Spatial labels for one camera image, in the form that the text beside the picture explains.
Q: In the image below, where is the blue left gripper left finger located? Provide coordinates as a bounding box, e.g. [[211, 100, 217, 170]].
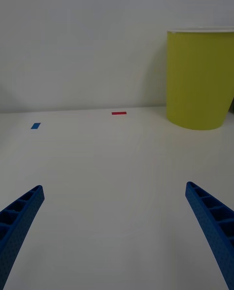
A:
[[0, 185, 45, 290]]

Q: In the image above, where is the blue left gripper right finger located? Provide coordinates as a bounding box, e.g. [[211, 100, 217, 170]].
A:
[[185, 181, 234, 290]]

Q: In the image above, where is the yellow-green plastic bin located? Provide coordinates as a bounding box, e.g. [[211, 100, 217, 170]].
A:
[[166, 26, 234, 131]]

